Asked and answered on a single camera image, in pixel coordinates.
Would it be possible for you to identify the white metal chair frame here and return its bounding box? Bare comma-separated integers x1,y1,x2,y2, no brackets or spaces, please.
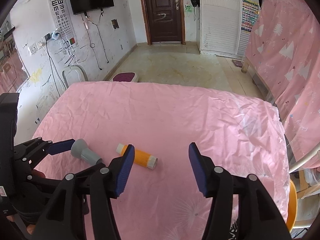
61,65,88,88

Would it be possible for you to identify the grey cup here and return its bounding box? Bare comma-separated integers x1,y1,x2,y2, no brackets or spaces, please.
71,139,103,166

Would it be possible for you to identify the pink table cloth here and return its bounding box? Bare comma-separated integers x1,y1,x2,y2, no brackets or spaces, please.
35,82,290,239

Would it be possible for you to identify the orange plastic trash bin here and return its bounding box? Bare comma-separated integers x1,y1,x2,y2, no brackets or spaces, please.
286,180,298,232

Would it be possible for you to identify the pink patterned bed curtain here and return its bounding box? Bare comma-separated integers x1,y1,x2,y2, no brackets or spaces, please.
245,0,319,160

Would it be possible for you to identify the orange white tube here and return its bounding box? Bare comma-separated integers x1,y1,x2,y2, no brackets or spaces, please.
116,144,158,170

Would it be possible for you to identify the colourful wall chart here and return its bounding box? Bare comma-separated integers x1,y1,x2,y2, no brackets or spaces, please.
241,0,260,32

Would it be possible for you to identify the dark brown door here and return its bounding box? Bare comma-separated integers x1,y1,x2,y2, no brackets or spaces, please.
140,0,185,45

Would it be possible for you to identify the eye chart poster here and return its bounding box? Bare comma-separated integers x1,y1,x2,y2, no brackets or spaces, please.
48,0,76,46

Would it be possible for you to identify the white louvered wardrobe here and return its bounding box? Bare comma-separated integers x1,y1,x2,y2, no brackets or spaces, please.
200,0,242,56

